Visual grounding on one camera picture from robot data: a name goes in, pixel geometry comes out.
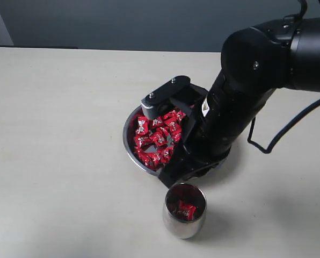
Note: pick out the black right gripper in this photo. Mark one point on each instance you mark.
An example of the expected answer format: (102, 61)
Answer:
(193, 159)

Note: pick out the red candy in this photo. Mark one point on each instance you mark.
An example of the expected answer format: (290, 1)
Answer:
(176, 113)
(166, 155)
(157, 122)
(158, 139)
(184, 211)
(175, 131)
(142, 141)
(152, 160)
(143, 125)

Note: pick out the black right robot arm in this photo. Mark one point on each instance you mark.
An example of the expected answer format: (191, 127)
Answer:
(254, 63)

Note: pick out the stainless steel cup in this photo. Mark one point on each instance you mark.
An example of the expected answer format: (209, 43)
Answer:
(191, 194)

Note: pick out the round stainless steel plate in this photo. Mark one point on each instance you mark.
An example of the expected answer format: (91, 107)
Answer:
(128, 135)

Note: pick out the red wrapped candy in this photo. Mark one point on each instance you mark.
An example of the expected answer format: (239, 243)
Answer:
(157, 122)
(175, 131)
(143, 125)
(166, 155)
(158, 139)
(152, 160)
(176, 113)
(142, 141)

